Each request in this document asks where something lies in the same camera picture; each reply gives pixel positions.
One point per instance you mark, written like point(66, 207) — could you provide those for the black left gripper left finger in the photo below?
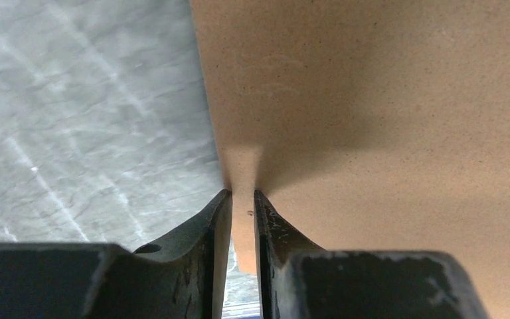
point(179, 275)

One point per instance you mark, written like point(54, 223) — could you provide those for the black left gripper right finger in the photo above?
point(299, 279)

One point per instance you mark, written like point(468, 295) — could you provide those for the brown cardboard backing board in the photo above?
point(368, 124)

